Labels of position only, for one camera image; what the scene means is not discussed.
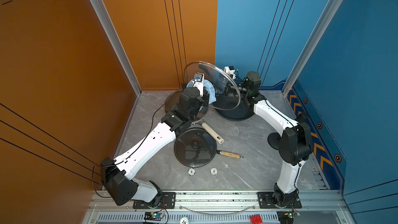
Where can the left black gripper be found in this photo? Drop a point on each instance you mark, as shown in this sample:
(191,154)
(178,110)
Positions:
(204,102)

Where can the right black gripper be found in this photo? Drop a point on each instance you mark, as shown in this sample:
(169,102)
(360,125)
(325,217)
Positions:
(228,89)

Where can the light blue microfibre cloth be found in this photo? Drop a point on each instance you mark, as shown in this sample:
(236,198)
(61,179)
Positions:
(209,88)

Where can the large glass pot lid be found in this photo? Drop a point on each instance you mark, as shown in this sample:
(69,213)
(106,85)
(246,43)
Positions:
(173,99)

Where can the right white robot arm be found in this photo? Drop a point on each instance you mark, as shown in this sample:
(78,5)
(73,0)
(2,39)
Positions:
(294,156)

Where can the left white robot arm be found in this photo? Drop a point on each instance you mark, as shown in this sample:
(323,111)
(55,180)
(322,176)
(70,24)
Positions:
(118,175)

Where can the white round marker one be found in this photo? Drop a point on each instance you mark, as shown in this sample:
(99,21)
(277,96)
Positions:
(213,171)

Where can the white round marker five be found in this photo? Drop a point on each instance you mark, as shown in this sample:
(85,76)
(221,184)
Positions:
(191,171)

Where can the white round numbered tag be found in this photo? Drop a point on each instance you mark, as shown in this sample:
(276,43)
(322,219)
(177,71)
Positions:
(184,220)

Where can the green circuit board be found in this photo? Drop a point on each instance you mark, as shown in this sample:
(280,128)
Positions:
(153,217)

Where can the red perforated block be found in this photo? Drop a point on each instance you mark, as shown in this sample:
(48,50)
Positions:
(256,219)

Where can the brown wok cream handle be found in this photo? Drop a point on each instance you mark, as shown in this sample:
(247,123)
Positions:
(200,123)

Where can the black wok black handle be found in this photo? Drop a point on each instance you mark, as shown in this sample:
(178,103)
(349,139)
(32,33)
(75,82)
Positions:
(226,106)

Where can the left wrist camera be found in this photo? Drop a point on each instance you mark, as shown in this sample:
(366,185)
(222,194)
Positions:
(198,82)

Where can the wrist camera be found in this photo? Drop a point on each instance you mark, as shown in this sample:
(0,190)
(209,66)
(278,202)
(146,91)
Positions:
(230,71)
(198,82)

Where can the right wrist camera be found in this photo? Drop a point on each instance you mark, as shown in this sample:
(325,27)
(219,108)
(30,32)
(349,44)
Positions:
(230,71)

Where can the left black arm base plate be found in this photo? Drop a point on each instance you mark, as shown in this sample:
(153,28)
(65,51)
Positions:
(164,200)

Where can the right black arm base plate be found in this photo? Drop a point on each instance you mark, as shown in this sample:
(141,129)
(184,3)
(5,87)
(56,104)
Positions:
(268,199)

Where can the small board with wires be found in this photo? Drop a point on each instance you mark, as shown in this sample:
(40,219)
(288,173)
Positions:
(292,215)

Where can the aluminium front rail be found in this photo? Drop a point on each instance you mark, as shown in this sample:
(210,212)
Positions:
(253,200)

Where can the left aluminium corner post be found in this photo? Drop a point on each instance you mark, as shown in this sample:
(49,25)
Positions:
(113,37)

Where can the aluminium corner post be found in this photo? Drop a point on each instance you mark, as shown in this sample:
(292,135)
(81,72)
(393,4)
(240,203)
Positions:
(113,37)
(323,22)

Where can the right aluminium corner post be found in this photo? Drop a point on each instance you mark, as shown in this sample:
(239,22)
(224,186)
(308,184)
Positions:
(323,22)

